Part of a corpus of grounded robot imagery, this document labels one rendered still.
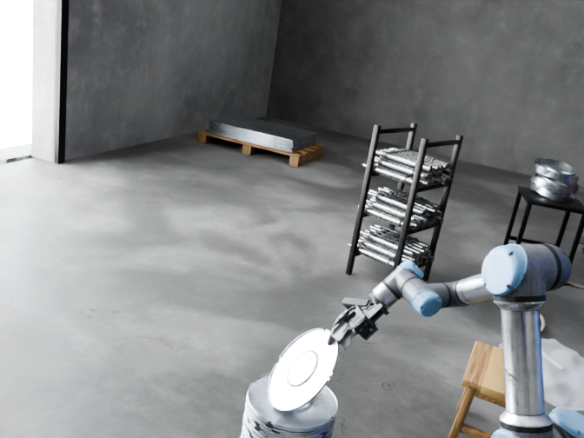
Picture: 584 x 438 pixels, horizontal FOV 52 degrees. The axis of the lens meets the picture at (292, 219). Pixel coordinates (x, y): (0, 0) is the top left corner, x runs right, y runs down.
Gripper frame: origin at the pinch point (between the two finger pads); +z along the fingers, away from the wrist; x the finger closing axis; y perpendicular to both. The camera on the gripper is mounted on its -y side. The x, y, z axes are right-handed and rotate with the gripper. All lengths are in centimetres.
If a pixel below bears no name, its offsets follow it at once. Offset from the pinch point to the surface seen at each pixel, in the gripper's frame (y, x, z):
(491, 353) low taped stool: -23, 76, -35
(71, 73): -388, -86, 45
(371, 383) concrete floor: -51, 71, 11
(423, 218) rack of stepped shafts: -139, 88, -65
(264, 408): 3.3, -1.4, 28.7
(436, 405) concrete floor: -34, 89, -4
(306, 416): 8.6, 7.9, 21.0
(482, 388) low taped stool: -2, 63, -24
